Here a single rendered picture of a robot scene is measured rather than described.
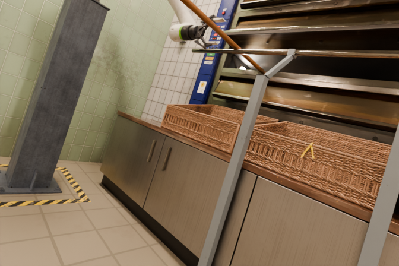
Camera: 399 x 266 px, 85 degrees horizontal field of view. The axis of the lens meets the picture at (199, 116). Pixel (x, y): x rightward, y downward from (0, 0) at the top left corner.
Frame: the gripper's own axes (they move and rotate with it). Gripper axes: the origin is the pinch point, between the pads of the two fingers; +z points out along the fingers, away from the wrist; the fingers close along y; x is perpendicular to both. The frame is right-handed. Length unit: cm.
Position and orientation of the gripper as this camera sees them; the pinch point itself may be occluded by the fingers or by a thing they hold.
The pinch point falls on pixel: (218, 31)
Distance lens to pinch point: 130.2
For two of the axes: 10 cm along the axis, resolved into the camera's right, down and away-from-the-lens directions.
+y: -3.0, 9.5, -0.2
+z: 7.3, 2.1, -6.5
